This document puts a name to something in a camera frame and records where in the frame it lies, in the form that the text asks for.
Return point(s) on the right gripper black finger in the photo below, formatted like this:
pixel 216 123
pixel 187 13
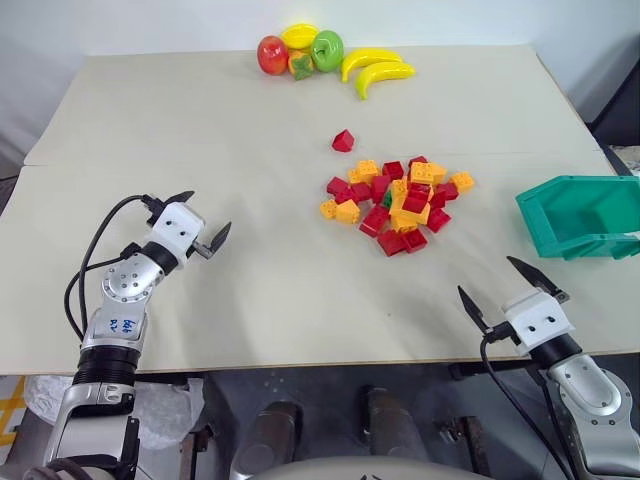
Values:
pixel 474 310
pixel 534 276

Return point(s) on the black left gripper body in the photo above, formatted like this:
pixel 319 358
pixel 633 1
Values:
pixel 201 250

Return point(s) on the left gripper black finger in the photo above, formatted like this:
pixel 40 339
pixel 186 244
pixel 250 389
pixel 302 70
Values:
pixel 219 239
pixel 181 196

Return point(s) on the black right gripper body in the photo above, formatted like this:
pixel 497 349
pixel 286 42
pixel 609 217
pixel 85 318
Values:
pixel 561 297

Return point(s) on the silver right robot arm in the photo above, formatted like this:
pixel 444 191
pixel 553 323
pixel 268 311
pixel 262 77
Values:
pixel 585 390

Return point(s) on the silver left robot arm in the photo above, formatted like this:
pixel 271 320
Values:
pixel 125 282

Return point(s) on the green plastic bin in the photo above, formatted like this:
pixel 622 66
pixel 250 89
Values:
pixel 580 215

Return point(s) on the red toy block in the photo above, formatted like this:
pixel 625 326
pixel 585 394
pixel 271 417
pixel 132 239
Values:
pixel 343 141
pixel 417 160
pixel 374 222
pixel 415 204
pixel 439 220
pixel 343 197
pixel 393 170
pixel 391 243
pixel 447 191
pixel 380 189
pixel 438 200
pixel 360 192
pixel 420 190
pixel 415 240
pixel 337 185

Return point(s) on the yellow plastic toy brick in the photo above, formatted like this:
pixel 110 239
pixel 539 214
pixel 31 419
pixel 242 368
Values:
pixel 404 226
pixel 461 182
pixel 399 190
pixel 348 213
pixel 328 210
pixel 412 218
pixel 427 173
pixel 365 171

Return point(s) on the green plastic toy brick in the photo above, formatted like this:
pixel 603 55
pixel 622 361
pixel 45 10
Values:
pixel 388 201

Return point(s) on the dark rounded shape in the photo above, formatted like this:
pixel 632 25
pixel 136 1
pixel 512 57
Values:
pixel 272 435
pixel 390 425

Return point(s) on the white plastic bag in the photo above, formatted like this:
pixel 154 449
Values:
pixel 165 410

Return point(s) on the red toy apple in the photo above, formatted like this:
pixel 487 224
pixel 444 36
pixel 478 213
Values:
pixel 272 55

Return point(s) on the orange toy persimmon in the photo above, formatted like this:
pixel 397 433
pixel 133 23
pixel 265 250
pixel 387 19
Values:
pixel 300 65

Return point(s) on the grey robot torso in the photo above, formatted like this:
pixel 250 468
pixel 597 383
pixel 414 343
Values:
pixel 360 470

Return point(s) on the yellow toy lemon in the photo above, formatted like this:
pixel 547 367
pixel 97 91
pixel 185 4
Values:
pixel 299 35

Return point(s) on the green toy apple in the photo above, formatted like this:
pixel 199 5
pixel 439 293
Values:
pixel 327 50

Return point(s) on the yellow toy banana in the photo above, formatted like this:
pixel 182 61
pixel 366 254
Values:
pixel 382 75
pixel 367 57

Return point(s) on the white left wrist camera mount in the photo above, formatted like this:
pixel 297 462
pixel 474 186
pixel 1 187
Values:
pixel 177 227

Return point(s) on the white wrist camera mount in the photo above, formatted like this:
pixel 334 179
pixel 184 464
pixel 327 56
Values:
pixel 537 320
pixel 177 227

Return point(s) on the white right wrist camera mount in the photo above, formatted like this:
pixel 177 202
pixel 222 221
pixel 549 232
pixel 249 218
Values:
pixel 537 320

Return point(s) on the black table bracket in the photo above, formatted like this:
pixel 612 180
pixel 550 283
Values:
pixel 472 371

